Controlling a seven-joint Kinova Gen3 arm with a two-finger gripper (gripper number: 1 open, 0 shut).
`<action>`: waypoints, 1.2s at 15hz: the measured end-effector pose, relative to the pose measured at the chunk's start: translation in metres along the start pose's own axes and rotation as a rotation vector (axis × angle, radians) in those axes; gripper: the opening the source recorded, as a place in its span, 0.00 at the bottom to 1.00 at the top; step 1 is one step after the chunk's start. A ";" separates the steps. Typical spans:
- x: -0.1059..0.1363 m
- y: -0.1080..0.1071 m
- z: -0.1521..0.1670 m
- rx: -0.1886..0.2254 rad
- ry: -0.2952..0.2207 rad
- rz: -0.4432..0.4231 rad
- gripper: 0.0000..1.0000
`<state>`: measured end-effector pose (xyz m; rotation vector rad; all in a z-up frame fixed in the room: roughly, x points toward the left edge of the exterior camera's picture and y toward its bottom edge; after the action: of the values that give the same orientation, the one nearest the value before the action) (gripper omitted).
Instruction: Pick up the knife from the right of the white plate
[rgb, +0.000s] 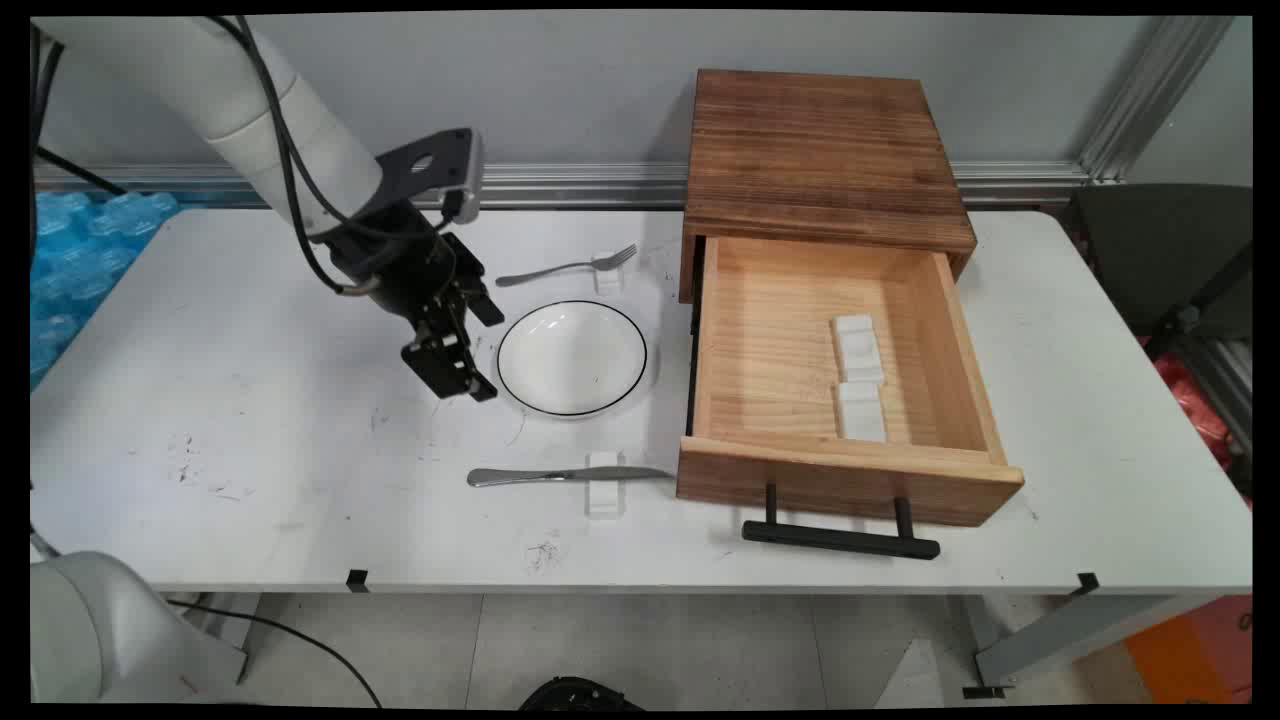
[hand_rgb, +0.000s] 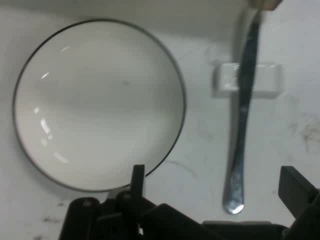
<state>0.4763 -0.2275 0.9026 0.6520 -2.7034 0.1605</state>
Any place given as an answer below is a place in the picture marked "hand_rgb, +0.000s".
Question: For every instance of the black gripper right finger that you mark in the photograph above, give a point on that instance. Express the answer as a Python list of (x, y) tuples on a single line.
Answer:
[(303, 200)]

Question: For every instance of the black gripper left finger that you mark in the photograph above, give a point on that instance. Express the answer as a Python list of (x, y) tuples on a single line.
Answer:
[(110, 220)]

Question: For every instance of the silver table knife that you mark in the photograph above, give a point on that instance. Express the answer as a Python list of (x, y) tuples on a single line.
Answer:
[(246, 100)]

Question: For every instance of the white plate with black rim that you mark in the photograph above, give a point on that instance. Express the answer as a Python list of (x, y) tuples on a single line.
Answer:
[(100, 105)]

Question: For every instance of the white ceramic cutlery rest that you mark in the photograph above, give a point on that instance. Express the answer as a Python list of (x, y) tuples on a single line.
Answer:
[(267, 80)]

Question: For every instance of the open wooden drawer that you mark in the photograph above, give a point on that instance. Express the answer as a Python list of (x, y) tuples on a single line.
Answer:
[(265, 4)]

